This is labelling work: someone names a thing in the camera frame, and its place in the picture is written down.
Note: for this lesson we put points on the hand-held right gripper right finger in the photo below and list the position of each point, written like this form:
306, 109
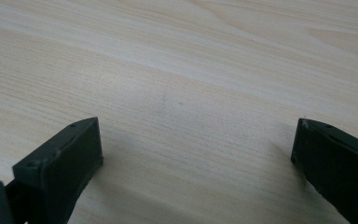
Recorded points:
338, 168

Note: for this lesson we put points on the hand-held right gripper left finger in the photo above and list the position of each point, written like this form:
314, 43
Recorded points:
62, 161

